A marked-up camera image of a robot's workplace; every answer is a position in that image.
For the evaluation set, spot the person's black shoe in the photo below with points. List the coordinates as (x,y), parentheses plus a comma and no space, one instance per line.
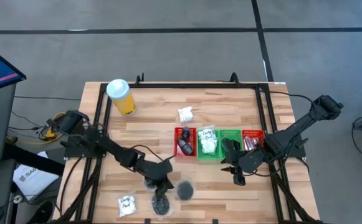
(40,211)

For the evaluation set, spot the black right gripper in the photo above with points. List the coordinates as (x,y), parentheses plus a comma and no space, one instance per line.
(249,161)

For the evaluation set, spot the red plastic basket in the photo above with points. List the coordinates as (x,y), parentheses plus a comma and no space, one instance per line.
(252,132)
(177,151)

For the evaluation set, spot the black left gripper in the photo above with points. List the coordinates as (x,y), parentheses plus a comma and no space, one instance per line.
(157,171)

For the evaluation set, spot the vanity pad packet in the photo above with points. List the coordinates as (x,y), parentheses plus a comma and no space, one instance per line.
(207,134)
(127,205)

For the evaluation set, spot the long black scrunchies packet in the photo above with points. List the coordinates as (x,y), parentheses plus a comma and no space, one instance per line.
(161,207)

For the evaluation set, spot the small dark travel bottle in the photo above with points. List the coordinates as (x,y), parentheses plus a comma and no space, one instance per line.
(185,132)

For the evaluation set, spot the small black scrunchie packet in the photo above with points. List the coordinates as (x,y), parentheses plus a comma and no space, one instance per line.
(184,190)

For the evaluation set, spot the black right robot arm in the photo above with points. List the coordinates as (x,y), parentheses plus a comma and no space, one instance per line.
(293,137)

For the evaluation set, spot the white cotton balls bag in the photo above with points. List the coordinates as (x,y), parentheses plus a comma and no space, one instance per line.
(185,115)
(208,147)

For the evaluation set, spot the white printed paper sheet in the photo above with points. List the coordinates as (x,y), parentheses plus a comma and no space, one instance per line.
(32,180)

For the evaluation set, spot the black edge clamp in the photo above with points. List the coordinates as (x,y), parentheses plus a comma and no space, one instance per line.
(140,80)
(215,221)
(234,78)
(147,221)

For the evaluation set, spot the white label sticker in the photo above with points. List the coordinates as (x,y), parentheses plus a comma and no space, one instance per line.
(279,82)

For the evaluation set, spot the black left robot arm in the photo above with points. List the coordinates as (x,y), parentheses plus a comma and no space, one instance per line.
(112,149)

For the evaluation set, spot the gray travel bottle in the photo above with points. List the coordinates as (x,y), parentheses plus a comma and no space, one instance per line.
(185,146)

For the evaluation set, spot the white round plug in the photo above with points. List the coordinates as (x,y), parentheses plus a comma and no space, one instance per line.
(17,199)

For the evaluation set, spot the yellow wipes canister white lid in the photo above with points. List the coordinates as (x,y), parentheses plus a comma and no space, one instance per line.
(123,99)

